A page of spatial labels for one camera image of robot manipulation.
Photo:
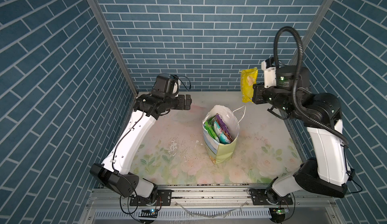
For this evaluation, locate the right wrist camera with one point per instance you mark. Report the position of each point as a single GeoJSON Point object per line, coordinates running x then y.
{"type": "Point", "coordinates": [269, 69]}

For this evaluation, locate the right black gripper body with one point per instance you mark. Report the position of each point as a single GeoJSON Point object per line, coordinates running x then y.
{"type": "Point", "coordinates": [262, 96]}

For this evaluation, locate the purple Fox's candy packet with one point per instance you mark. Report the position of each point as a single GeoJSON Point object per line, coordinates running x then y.
{"type": "Point", "coordinates": [218, 118]}

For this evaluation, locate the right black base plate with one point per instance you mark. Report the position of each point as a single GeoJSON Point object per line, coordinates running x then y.
{"type": "Point", "coordinates": [258, 196]}

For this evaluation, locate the bright green snack packet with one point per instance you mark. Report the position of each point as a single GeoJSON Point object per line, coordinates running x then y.
{"type": "Point", "coordinates": [208, 126]}

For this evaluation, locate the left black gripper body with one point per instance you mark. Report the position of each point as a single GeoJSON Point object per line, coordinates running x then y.
{"type": "Point", "coordinates": [179, 102]}

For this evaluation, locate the left controller board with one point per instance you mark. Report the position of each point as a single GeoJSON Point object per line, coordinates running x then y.
{"type": "Point", "coordinates": [148, 215]}

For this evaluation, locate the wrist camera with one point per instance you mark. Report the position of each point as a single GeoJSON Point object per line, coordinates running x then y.
{"type": "Point", "coordinates": [269, 69]}
{"type": "Point", "coordinates": [165, 87]}

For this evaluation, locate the right controller board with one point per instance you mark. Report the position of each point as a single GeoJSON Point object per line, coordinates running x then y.
{"type": "Point", "coordinates": [278, 215]}

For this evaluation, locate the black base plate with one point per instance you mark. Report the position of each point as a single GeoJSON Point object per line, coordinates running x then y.
{"type": "Point", "coordinates": [156, 198]}
{"type": "Point", "coordinates": [258, 196]}

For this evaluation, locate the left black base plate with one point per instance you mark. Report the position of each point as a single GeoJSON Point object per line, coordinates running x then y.
{"type": "Point", "coordinates": [156, 198]}

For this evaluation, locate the floral paper gift bag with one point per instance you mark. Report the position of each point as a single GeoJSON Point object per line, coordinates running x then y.
{"type": "Point", "coordinates": [218, 152]}

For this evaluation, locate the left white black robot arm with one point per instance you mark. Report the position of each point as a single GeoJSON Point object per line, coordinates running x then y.
{"type": "Point", "coordinates": [114, 171]}

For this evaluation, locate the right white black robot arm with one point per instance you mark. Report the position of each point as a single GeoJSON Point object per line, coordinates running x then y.
{"type": "Point", "coordinates": [328, 172]}

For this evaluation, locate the aluminium mounting rail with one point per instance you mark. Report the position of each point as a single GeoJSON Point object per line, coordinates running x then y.
{"type": "Point", "coordinates": [211, 204]}

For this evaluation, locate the yellow snack packet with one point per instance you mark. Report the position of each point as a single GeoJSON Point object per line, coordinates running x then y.
{"type": "Point", "coordinates": [248, 78]}

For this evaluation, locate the controller board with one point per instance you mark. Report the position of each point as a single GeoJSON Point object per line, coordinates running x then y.
{"type": "Point", "coordinates": [148, 215]}
{"type": "Point", "coordinates": [278, 215]}

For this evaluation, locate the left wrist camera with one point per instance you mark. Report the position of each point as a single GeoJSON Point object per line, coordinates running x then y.
{"type": "Point", "coordinates": [165, 87]}

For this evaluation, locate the teal Fox's candy packet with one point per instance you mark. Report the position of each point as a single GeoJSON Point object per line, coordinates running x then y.
{"type": "Point", "coordinates": [224, 139]}

